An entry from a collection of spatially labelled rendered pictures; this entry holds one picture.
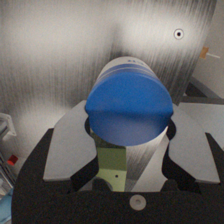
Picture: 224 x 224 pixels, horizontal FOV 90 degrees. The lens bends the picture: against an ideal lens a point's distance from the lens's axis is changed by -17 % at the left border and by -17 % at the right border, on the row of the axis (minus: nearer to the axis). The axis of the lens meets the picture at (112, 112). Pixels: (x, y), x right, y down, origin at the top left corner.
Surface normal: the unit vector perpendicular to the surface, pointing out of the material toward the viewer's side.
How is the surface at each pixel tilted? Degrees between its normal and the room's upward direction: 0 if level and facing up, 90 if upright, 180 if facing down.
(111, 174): 4
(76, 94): 0
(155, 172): 0
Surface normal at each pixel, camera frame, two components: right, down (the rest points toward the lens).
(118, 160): 0.00, -0.84
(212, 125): -0.06, 0.54
